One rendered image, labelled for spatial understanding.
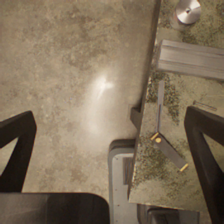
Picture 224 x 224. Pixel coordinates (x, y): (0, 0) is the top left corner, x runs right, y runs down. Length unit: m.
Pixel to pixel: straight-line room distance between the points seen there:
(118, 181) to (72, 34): 0.95
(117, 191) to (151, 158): 0.74
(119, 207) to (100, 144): 0.41
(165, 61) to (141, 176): 0.26
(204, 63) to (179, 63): 0.05
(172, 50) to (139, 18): 1.00
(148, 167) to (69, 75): 1.00
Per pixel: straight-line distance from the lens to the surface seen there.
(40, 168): 1.50
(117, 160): 1.13
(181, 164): 0.48
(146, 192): 0.51
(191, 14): 0.46
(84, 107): 1.34
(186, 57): 0.45
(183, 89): 0.47
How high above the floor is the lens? 1.33
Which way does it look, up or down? 85 degrees down
